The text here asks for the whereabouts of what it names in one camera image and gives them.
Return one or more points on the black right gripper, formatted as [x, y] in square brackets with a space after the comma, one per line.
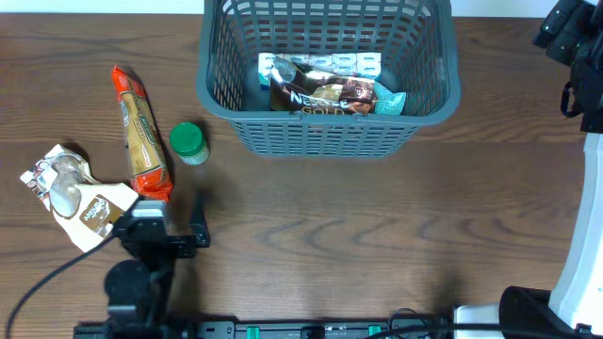
[558, 29]

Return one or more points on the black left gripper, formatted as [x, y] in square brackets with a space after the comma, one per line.
[169, 242]

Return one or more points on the orange spaghetti packet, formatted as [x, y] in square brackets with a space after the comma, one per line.
[149, 173]

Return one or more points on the green lid jar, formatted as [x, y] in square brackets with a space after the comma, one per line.
[188, 142]

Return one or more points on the white brown snack pouch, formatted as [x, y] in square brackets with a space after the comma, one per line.
[85, 208]

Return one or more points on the brown Nescafe Gold coffee bag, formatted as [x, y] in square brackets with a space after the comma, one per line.
[301, 88]

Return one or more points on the small teal tissue packet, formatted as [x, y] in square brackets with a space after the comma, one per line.
[388, 102]

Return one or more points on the tissue multipack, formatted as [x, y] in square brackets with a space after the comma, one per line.
[366, 65]

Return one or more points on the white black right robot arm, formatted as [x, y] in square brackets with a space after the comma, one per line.
[573, 309]

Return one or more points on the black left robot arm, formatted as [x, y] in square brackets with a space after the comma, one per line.
[138, 289]

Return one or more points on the grey plastic basket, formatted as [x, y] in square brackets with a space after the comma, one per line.
[415, 39]

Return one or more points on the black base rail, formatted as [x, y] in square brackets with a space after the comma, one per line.
[403, 323]

